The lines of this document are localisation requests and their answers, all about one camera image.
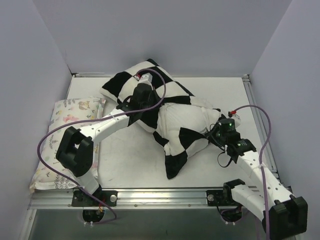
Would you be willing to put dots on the aluminium rail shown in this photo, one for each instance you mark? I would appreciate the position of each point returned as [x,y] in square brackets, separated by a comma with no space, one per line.
[258,116]
[128,198]

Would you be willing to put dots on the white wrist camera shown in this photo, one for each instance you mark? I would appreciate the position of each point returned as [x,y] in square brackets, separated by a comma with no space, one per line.
[144,78]
[233,115]

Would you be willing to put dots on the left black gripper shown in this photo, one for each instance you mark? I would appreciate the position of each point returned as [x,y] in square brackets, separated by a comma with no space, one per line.
[142,91]

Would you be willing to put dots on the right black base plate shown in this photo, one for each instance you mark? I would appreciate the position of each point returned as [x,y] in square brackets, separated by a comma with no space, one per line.
[216,198]

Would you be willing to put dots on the right aluminium rail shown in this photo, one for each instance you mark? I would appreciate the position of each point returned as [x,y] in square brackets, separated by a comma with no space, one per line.
[258,116]

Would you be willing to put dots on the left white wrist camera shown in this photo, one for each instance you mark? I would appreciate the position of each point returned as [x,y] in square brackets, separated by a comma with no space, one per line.
[144,78]

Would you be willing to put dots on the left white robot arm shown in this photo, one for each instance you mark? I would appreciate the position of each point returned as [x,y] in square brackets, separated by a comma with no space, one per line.
[107,127]

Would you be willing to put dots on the floral patterned pillow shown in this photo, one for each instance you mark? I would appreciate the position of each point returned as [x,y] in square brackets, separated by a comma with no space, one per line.
[76,112]

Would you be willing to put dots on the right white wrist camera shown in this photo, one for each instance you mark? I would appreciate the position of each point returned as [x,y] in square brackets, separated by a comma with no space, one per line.
[233,115]

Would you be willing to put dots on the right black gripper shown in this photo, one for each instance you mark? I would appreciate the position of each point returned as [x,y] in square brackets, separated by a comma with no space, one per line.
[213,133]

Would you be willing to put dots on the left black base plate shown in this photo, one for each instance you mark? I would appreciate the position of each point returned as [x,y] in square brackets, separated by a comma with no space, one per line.
[81,199]

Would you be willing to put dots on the black white checkered pillowcase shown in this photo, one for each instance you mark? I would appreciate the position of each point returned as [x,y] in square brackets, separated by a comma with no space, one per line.
[121,86]

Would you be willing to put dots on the front aluminium rail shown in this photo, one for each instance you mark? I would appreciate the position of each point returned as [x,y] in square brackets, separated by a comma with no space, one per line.
[128,198]

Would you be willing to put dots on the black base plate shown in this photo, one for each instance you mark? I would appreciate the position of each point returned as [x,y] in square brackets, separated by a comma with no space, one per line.
[216,198]
[81,199]

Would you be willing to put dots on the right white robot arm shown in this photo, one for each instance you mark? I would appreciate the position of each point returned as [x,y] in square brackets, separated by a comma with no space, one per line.
[282,214]

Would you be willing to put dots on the white pillow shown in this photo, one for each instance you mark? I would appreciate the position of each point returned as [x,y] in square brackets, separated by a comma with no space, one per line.
[183,127]

